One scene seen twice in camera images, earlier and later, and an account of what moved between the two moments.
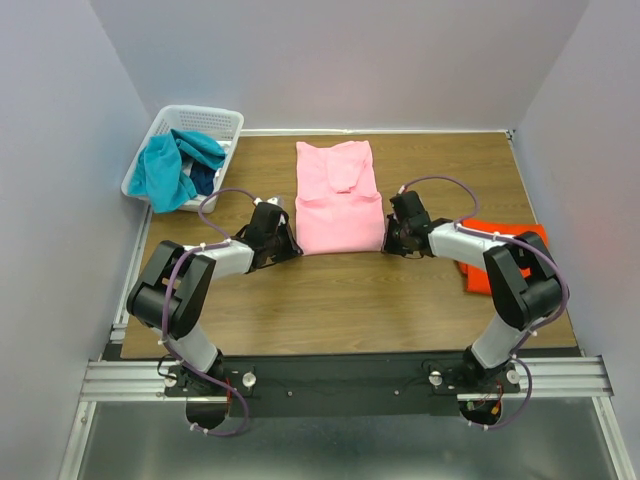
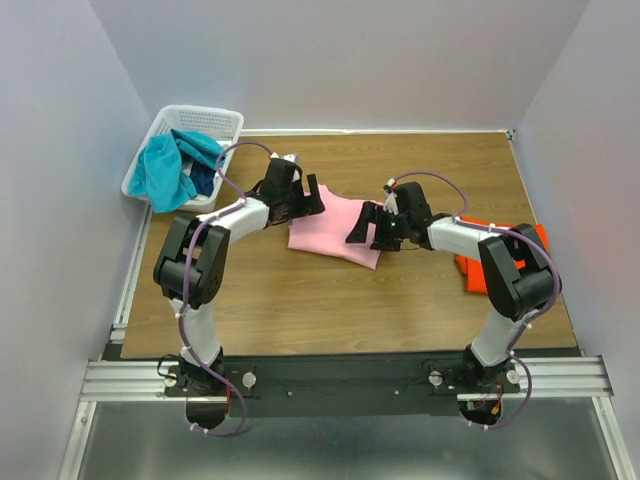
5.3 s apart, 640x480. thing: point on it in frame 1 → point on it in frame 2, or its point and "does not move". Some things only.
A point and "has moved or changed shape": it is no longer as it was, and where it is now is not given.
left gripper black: x=293 y=250 → x=309 y=205
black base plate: x=341 y=387 does not move
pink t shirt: x=338 y=202 has moved or changed shape
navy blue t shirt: x=202 y=177 does not move
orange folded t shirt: x=478 y=279 does not move
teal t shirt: x=160 y=175 does not move
